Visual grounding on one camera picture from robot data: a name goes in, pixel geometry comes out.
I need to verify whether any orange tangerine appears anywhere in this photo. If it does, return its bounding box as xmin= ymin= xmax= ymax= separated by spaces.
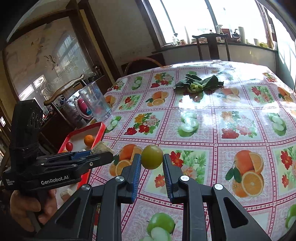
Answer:
xmin=84 ymin=135 xmax=95 ymax=147

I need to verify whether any beige banana piece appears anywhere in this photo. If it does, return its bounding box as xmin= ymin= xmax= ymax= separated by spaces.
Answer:
xmin=91 ymin=141 xmax=115 ymax=155
xmin=60 ymin=188 xmax=73 ymax=202

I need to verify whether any clear glass mug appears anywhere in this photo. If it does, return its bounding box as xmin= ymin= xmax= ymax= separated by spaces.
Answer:
xmin=79 ymin=81 xmax=111 ymax=122

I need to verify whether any green leafy vegetable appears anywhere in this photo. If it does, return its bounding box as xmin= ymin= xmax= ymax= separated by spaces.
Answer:
xmin=173 ymin=74 xmax=224 ymax=93

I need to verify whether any dark chair by window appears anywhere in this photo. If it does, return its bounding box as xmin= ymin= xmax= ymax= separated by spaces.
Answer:
xmin=192 ymin=33 xmax=231 ymax=61

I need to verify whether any red tray white inside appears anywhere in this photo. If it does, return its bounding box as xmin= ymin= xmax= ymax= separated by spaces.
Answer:
xmin=56 ymin=122 xmax=106 ymax=208

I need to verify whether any person's left hand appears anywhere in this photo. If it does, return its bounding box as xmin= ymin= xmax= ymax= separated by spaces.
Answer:
xmin=10 ymin=189 xmax=57 ymax=232

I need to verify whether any pink thermos bottle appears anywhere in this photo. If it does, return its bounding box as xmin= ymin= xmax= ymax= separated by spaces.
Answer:
xmin=77 ymin=98 xmax=89 ymax=115

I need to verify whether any red cherry tomato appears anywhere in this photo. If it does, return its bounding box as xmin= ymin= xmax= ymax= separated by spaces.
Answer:
xmin=65 ymin=142 xmax=73 ymax=152

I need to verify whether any floral fruit print tablecloth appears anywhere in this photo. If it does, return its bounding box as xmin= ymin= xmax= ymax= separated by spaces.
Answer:
xmin=90 ymin=61 xmax=295 ymax=240

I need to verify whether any wooden chair curved backrest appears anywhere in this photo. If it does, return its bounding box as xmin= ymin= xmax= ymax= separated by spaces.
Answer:
xmin=44 ymin=74 xmax=85 ymax=109

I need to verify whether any green plum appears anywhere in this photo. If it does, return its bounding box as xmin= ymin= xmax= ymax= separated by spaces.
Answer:
xmin=141 ymin=145 xmax=163 ymax=170

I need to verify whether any round-back wicker chair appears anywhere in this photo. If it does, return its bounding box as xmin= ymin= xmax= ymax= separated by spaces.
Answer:
xmin=124 ymin=57 xmax=163 ymax=75

